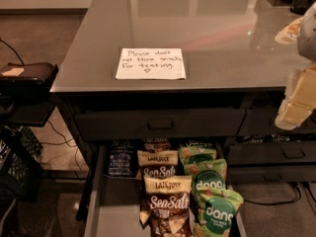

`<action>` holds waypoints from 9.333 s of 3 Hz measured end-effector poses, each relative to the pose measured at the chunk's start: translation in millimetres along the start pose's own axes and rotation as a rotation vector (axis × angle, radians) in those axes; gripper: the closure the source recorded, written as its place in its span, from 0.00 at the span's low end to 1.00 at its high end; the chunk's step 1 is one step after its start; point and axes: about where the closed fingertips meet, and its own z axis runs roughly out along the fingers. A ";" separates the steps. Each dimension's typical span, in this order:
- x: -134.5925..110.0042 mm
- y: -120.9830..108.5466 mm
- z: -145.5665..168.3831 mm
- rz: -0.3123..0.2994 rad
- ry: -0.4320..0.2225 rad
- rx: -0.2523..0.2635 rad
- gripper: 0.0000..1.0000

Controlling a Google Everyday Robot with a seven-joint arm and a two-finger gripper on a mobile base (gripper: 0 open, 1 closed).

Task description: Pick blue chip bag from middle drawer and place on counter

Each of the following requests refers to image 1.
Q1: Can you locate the white handwritten paper note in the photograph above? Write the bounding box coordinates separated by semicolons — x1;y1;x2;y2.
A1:
116;48;187;80

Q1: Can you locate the back brown chip bag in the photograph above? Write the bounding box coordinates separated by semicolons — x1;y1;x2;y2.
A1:
143;138;171;153

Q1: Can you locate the dark drawer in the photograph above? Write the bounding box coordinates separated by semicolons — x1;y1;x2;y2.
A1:
238;108;316;136
74;109;246;141
227;141;316;166
228;165;316;184

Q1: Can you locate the dark top right drawer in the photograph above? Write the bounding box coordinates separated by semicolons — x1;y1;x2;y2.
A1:
238;108;316;136

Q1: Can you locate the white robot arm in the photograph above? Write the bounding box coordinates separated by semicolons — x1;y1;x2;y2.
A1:
275;3;316;130

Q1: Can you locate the middle green dang bag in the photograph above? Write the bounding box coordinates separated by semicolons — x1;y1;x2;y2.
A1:
184;158;227;191

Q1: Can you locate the black cable on right floor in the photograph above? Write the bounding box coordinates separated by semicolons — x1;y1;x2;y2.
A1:
244;182;302;206

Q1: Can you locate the dark top left drawer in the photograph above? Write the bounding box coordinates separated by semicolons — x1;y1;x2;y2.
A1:
74;109;246;141

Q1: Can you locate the green dang bag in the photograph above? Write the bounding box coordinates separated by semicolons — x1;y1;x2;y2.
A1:
179;140;217;165
194;186;244;237
184;158;227;191

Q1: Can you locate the black plastic crate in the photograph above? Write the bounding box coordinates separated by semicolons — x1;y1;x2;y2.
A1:
0;125;42;199

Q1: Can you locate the black office chair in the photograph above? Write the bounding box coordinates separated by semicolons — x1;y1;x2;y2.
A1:
0;62;58;126

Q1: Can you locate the blue chip bag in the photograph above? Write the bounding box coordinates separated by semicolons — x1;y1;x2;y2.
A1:
106;140;137;178

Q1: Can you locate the dark bottom right drawer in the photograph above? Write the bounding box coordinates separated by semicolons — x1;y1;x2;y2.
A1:
228;165;316;184

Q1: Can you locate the dark middle right drawer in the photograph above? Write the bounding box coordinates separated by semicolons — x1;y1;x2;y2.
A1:
227;141;316;166

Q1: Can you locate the front brown sea salt bag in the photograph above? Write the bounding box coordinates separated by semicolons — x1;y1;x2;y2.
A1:
144;176;193;237

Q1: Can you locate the front green dang bag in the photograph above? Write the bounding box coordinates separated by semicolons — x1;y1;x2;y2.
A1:
194;186;244;237

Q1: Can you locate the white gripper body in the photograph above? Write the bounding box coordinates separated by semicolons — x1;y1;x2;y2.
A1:
285;63;316;114

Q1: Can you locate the black cable on floor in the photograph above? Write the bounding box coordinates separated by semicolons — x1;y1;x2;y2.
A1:
244;182;302;206
39;119;83;172

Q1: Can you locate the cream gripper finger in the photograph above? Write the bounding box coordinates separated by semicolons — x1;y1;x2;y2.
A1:
275;101;312;130

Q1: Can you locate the middle brown sea salt bag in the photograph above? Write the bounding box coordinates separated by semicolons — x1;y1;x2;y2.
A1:
136;150;178;180

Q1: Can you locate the black cable on left floor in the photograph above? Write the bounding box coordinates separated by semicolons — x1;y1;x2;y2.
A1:
39;119;83;172

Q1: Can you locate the back green dang bag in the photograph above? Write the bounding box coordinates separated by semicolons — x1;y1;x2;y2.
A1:
179;140;217;165

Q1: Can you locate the brown sea salt bag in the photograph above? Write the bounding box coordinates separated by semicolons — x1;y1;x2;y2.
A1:
136;150;178;180
144;176;193;237

